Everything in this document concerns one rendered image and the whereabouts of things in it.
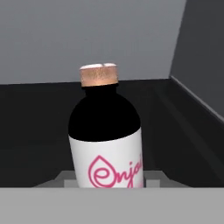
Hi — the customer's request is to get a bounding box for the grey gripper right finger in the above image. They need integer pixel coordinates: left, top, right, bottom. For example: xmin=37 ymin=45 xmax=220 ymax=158
xmin=142 ymin=170 xmax=188 ymax=189

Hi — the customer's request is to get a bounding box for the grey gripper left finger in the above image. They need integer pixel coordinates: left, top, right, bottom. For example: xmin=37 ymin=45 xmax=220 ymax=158
xmin=34 ymin=170 xmax=79 ymax=189

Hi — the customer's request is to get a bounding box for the black soda bottle white label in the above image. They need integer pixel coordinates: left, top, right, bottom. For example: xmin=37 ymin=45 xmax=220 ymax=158
xmin=67 ymin=62 xmax=145 ymax=189

